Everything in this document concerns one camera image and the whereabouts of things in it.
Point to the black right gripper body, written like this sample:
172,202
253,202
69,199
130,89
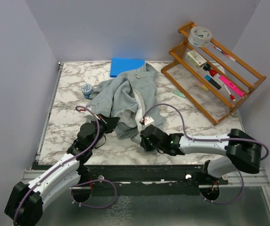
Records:
148,145

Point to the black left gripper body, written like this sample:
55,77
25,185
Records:
104,126

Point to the grey zip-up jacket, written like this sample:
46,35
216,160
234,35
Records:
128,96

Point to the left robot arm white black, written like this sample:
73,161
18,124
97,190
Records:
27,201

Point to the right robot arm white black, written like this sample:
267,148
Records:
237,149

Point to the blue patterned round container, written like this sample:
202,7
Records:
87,89

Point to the mint green eraser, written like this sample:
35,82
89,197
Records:
178,93

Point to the blue paper sheet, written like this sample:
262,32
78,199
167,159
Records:
120,65

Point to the blue black highlighter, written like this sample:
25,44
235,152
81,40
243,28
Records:
213,82

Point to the wooden two-tier rack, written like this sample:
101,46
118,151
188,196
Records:
213,78

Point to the red white marker pen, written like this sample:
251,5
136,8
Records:
229,93

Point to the white green small box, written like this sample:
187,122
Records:
196,59

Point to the pink highlighter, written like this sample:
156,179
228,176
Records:
232,86

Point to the red pen on top shelf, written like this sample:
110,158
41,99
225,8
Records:
223,52

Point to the clear tape roll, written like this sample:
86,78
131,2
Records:
200,36

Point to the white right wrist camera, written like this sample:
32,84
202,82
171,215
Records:
146,121

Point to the aluminium frame rail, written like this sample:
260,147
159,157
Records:
243,201

